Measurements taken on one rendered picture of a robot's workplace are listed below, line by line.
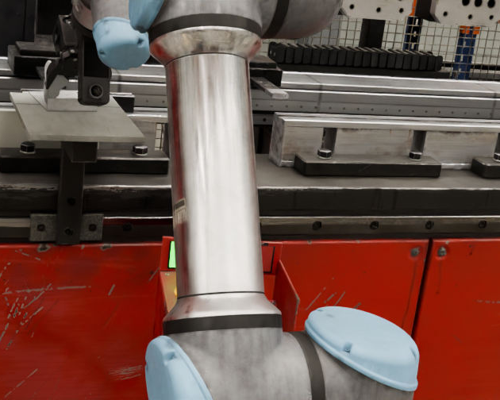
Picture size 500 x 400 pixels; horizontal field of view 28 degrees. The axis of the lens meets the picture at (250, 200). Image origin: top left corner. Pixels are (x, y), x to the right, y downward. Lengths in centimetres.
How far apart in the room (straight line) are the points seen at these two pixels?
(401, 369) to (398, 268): 103
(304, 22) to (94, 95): 58
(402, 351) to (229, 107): 29
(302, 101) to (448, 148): 34
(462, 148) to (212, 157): 121
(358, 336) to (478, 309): 117
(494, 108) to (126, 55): 125
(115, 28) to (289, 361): 61
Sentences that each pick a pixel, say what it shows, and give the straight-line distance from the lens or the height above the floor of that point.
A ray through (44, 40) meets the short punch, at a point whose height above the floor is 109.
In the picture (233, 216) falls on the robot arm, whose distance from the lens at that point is 95.
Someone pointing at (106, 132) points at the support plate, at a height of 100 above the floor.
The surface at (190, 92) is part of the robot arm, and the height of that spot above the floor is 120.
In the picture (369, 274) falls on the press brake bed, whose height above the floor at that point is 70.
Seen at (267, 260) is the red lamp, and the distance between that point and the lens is 165.
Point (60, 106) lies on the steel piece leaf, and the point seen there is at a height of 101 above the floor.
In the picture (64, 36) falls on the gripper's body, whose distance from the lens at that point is 161.
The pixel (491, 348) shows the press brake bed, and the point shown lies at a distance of 220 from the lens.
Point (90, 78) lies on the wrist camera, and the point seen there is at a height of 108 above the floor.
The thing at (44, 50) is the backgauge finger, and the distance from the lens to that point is 200.
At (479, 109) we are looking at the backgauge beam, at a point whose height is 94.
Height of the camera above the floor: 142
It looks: 18 degrees down
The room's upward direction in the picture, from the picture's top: 7 degrees clockwise
